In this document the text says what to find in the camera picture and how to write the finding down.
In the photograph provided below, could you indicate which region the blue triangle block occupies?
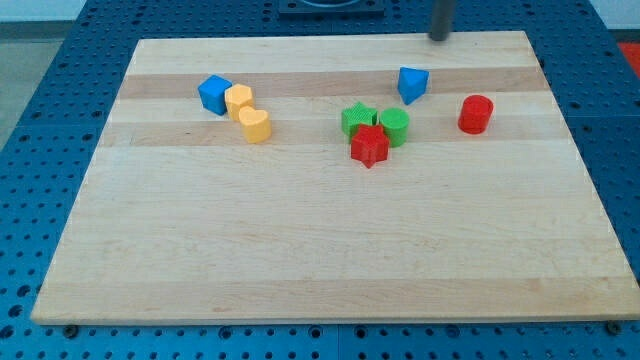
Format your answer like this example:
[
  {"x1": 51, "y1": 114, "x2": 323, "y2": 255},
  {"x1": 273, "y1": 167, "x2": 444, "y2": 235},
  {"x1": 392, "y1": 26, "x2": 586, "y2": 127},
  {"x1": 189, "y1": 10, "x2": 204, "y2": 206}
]
[{"x1": 397, "y1": 67, "x2": 430, "y2": 105}]

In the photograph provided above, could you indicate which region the red star block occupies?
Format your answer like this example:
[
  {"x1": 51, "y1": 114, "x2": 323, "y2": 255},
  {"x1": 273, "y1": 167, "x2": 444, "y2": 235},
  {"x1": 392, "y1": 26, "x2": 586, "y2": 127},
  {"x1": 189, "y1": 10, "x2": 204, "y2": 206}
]
[{"x1": 350, "y1": 124, "x2": 390, "y2": 168}]

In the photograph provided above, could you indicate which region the green star block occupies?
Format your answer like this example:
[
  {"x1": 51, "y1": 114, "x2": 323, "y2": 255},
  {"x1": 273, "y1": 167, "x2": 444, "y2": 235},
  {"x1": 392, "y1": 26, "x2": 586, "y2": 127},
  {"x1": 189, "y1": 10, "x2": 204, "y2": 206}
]
[{"x1": 341, "y1": 102, "x2": 378, "y2": 139}]

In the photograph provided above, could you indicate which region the yellow heart block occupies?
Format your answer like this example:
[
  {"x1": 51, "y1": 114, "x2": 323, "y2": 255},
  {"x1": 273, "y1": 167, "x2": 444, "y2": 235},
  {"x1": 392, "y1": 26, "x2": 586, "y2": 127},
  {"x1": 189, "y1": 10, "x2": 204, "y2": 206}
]
[{"x1": 239, "y1": 106, "x2": 272, "y2": 143}]

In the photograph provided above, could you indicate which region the green cylinder block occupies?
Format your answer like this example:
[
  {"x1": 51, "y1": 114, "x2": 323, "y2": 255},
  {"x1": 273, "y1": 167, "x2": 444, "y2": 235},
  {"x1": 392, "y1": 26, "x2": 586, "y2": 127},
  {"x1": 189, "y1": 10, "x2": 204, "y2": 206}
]
[{"x1": 379, "y1": 108, "x2": 410, "y2": 148}]

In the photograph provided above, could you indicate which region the yellow hexagon block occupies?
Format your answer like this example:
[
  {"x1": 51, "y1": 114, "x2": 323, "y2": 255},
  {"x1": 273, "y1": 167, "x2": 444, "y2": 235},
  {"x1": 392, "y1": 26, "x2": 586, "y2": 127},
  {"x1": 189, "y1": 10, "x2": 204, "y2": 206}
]
[{"x1": 224, "y1": 84, "x2": 254, "y2": 122}]

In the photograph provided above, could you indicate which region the blue cube block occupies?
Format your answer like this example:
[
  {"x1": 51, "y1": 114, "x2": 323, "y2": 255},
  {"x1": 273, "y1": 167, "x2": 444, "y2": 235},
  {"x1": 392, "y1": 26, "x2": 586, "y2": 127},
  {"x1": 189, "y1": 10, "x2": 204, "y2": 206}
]
[{"x1": 197, "y1": 75, "x2": 233, "y2": 115}]

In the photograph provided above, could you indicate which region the red cylinder block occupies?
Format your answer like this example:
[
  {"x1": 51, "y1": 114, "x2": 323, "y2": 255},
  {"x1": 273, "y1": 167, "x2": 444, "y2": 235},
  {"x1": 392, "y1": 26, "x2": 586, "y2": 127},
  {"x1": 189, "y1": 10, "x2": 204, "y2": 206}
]
[{"x1": 458, "y1": 94, "x2": 494, "y2": 135}]

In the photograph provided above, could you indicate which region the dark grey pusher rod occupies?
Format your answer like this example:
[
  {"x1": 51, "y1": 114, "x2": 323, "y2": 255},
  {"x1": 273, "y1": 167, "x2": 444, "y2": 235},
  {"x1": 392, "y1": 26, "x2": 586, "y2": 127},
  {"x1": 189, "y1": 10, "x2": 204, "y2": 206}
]
[{"x1": 429, "y1": 0, "x2": 457, "y2": 42}]

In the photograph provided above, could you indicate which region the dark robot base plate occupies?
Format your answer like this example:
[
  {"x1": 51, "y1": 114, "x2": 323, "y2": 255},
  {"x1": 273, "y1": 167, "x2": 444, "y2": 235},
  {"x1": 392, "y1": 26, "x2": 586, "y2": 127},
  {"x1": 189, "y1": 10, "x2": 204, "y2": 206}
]
[{"x1": 276, "y1": 0, "x2": 386, "y2": 18}]

